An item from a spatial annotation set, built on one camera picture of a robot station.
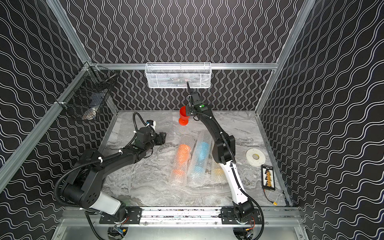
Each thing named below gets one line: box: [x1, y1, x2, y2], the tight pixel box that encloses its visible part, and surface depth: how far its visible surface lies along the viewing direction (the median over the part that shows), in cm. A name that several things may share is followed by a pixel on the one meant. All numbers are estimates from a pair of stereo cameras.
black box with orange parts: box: [260, 164, 276, 191], surface depth 87 cm
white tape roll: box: [246, 148, 266, 166], surface depth 97 cm
